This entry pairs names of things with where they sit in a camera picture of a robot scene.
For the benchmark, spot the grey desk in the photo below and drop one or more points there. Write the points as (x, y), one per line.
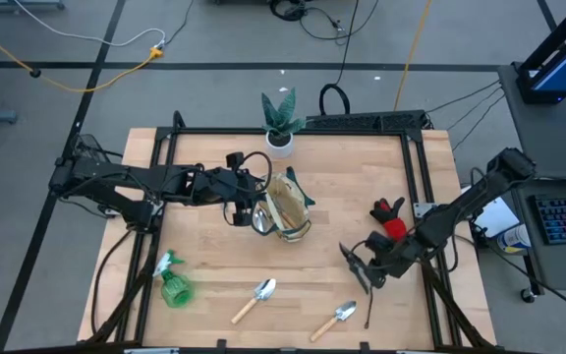
(558, 142)

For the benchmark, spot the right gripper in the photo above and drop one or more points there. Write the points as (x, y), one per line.
(393, 258)

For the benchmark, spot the green plastic spray bottle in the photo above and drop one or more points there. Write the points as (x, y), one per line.
(177, 290)

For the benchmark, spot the white paper sheet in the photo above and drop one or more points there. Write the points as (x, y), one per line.
(501, 218)

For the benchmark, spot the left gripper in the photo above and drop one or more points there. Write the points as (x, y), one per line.
(219, 187)

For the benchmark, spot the canvas gardening bag green trim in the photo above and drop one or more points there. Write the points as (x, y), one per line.
(288, 196)

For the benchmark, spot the black table frame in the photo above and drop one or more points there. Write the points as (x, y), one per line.
(189, 131)

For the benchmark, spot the snake plant in white pot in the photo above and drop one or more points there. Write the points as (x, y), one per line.
(280, 145)

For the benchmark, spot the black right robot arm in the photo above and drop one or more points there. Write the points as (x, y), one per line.
(460, 209)

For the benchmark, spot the white blue canister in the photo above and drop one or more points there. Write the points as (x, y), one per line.
(514, 239)

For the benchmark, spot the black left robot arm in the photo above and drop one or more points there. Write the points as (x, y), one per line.
(116, 174)

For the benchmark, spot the black perforated box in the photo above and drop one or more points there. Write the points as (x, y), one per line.
(361, 120)

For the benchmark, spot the red and black gardening glove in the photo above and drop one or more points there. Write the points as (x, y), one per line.
(393, 228)

